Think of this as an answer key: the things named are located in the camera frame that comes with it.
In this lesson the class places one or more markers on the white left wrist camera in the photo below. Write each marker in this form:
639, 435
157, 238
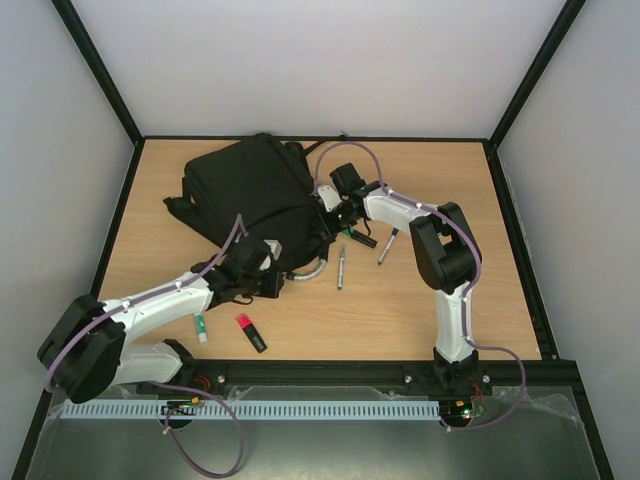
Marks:
275, 248

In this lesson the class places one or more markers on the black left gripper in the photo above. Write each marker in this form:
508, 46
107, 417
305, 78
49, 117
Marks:
274, 288

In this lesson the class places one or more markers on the pink black highlighter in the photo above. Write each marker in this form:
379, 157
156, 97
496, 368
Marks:
251, 333

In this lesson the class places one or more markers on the green white glue stick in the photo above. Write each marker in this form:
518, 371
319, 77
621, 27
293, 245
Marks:
201, 329

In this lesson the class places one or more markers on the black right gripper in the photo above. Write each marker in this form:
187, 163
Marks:
327, 226

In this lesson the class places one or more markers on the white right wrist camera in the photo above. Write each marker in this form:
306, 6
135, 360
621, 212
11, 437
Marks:
328, 197

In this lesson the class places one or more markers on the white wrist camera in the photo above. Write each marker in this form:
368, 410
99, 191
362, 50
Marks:
275, 248
328, 197

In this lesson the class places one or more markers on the blue cap white marker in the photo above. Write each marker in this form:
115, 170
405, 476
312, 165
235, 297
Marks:
388, 246

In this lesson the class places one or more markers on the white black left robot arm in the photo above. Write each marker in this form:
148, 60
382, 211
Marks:
93, 345

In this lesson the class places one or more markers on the green cap white marker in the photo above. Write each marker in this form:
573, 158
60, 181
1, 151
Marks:
341, 268

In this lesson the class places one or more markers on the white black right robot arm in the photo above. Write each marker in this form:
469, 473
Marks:
446, 254

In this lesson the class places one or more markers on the green black highlighter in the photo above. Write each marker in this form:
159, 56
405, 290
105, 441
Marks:
360, 238

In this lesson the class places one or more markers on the light blue cable duct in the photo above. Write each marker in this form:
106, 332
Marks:
254, 410

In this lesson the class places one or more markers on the black student backpack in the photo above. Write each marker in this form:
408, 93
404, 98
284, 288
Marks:
257, 187

